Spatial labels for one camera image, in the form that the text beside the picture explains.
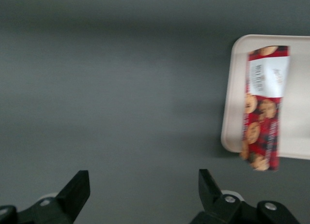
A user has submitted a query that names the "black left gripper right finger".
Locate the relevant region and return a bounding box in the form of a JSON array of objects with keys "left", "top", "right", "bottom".
[{"left": 190, "top": 169, "right": 243, "bottom": 224}]

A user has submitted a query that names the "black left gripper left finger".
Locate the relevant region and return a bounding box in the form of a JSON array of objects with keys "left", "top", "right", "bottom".
[{"left": 15, "top": 170, "right": 91, "bottom": 224}]

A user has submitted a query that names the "red cookie box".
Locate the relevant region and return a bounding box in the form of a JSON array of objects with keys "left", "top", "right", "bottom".
[{"left": 239, "top": 45, "right": 291, "bottom": 173}]

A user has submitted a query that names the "beige plastic tray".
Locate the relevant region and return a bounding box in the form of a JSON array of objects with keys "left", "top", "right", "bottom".
[{"left": 220, "top": 34, "right": 310, "bottom": 160}]

